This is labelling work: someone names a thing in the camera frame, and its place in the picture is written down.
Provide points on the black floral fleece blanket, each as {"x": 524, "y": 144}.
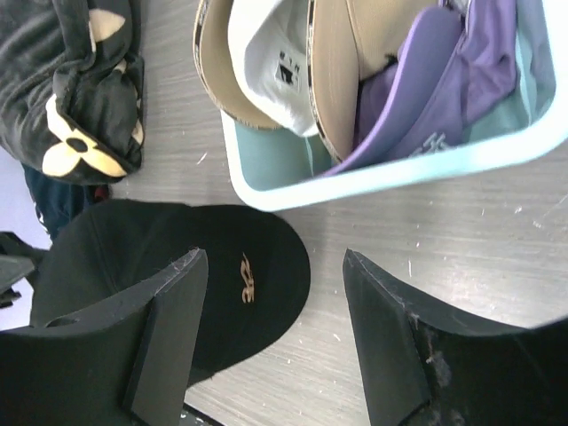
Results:
{"x": 72, "y": 81}

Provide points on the white cap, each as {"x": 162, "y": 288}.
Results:
{"x": 267, "y": 45}

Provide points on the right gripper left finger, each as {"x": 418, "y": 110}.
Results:
{"x": 125, "y": 360}

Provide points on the navy jersey garment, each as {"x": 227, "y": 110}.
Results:
{"x": 58, "y": 203}

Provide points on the purple cap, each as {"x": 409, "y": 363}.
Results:
{"x": 452, "y": 69}

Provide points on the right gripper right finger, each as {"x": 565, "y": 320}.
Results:
{"x": 426, "y": 362}

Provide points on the tan cap black logo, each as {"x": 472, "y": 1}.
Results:
{"x": 214, "y": 66}

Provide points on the teal plastic bin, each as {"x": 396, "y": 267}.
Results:
{"x": 276, "y": 170}

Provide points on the black cap gold logo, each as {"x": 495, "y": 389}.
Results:
{"x": 259, "y": 270}

